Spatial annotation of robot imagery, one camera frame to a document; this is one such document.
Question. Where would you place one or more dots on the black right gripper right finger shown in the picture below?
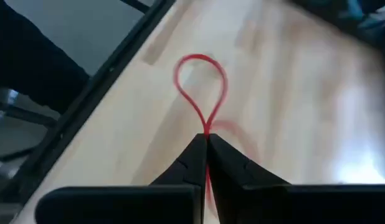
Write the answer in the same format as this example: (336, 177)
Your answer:
(230, 171)

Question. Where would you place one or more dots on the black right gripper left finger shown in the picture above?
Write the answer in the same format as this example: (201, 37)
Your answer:
(189, 168)

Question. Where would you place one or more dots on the red rubber band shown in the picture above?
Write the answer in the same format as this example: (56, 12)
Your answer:
(180, 88)

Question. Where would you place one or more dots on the grey furniture frame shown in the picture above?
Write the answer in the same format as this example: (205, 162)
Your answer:
(21, 115)

